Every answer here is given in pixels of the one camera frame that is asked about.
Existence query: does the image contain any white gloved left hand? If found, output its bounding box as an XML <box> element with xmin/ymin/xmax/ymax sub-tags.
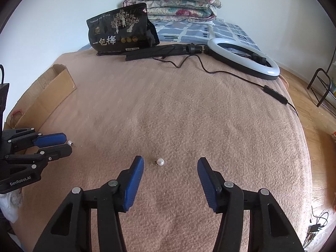
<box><xmin>0</xmin><ymin>188</ymin><xmax>23</xmax><ymax>223</ymax></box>

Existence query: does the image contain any brown cardboard box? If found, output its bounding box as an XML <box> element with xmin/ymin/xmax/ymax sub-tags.
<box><xmin>4</xmin><ymin>64</ymin><xmax>76</xmax><ymax>130</ymax></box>

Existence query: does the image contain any pink fleece blanket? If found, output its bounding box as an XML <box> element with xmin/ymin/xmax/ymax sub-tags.
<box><xmin>13</xmin><ymin>50</ymin><xmax>311</xmax><ymax>251</ymax></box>

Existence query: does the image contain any black metal rack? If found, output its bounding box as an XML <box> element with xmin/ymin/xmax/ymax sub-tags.
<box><xmin>307</xmin><ymin>61</ymin><xmax>335</xmax><ymax>117</ymax></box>

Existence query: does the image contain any black snack bag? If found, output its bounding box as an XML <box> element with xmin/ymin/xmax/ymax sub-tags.
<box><xmin>87</xmin><ymin>3</ymin><xmax>160</xmax><ymax>55</ymax></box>

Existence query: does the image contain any black tripod stand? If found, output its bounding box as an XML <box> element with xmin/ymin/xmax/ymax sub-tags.
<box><xmin>125</xmin><ymin>44</ymin><xmax>203</xmax><ymax>62</ymax></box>

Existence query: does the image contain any folded floral quilt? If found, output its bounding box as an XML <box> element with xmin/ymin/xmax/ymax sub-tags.
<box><xmin>122</xmin><ymin>0</ymin><xmax>222</xmax><ymax>22</ymax></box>

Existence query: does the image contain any blue patterned bedsheet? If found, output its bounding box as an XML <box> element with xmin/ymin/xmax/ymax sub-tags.
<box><xmin>79</xmin><ymin>18</ymin><xmax>263</xmax><ymax>53</ymax></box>

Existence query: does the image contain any floor cables and power strip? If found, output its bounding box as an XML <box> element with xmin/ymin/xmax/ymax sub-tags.
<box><xmin>303</xmin><ymin>205</ymin><xmax>332</xmax><ymax>249</ymax></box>

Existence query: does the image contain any black ring light cable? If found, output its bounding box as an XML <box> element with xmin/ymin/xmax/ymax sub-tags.
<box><xmin>154</xmin><ymin>55</ymin><xmax>300</xmax><ymax>117</ymax></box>

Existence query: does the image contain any white ring light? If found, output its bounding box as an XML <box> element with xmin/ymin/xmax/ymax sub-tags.
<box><xmin>204</xmin><ymin>38</ymin><xmax>280</xmax><ymax>80</ymax></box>

